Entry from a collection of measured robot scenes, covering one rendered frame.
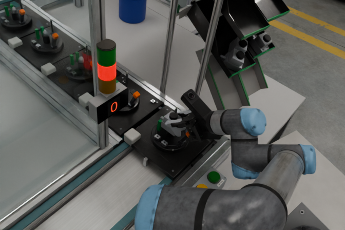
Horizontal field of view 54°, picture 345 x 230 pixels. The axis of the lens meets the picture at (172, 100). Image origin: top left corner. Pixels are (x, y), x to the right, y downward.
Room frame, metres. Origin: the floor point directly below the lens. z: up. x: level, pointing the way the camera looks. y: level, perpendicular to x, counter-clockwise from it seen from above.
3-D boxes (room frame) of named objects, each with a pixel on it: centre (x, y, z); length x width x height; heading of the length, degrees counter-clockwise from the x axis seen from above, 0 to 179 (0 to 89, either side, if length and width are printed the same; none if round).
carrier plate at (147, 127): (0.78, -0.01, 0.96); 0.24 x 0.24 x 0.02; 56
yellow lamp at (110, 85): (0.69, 0.19, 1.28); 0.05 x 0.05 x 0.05
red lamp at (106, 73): (0.69, 0.19, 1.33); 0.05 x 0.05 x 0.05
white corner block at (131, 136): (0.75, 0.12, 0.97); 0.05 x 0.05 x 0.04; 56
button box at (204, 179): (0.59, -0.14, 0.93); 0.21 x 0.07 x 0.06; 146
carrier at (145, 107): (0.92, 0.20, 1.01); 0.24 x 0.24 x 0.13; 56
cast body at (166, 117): (0.78, 0.00, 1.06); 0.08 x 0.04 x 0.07; 56
